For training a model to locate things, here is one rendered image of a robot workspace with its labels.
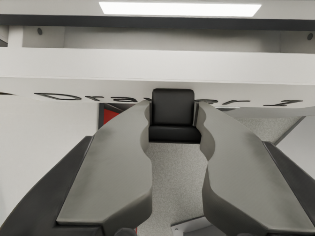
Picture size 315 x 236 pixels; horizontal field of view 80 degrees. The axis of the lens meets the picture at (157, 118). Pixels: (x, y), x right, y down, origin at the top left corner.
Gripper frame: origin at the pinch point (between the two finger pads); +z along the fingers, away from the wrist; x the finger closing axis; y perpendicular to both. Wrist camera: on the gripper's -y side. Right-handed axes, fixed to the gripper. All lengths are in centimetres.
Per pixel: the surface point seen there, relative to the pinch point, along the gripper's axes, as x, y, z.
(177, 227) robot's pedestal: 9, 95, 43
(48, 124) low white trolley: -17.1, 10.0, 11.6
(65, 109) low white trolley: -14.7, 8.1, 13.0
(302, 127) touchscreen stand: 72, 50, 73
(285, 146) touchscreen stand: 63, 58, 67
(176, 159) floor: 8, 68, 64
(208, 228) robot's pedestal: 25, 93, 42
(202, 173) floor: 22, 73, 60
